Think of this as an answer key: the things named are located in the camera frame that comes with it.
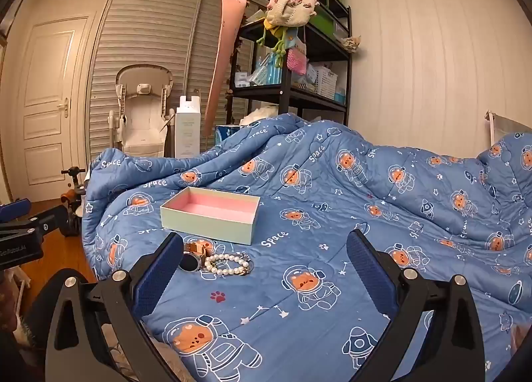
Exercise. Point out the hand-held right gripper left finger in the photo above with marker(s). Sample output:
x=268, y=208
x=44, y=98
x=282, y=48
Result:
x=158, y=269

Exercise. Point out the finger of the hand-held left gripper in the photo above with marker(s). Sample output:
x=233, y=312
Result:
x=48, y=220
x=14, y=208

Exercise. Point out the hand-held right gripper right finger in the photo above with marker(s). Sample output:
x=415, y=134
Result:
x=365, y=274

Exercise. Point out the mint jewelry box pink lining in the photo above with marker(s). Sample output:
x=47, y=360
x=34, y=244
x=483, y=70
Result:
x=199, y=224

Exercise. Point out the black orange kids scooter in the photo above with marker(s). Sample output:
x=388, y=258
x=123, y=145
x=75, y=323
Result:
x=75, y=199

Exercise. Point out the person's black trouser leg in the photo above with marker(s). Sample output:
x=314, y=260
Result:
x=41, y=294

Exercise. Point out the blue astronaut bear blanket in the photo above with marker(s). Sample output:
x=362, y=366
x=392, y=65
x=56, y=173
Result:
x=332, y=199

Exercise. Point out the white baby high chair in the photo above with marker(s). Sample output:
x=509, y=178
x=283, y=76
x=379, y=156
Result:
x=141, y=124

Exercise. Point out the white panel door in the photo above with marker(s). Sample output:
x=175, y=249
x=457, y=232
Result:
x=45, y=74

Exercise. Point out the tall white carton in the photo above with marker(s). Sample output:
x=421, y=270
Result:
x=187, y=132

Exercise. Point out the white fluffy cloth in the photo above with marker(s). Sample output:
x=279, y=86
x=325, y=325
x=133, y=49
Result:
x=259, y=114

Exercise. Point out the black shelf rack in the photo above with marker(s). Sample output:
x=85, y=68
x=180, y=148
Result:
x=286, y=99

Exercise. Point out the white plastic basket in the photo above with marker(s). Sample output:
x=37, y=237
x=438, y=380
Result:
x=324, y=82

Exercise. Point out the grey louvered closet doors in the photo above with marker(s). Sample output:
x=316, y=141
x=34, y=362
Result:
x=145, y=24

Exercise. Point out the blue bottles pack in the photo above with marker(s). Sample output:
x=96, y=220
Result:
x=270, y=72

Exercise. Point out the small pink crocheted pouch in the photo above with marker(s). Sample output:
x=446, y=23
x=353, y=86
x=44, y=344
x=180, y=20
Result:
x=296, y=62

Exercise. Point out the green crocheted frog toy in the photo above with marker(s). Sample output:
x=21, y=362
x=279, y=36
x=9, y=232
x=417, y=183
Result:
x=279, y=39

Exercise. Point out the green box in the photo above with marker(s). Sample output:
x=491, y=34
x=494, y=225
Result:
x=328, y=22

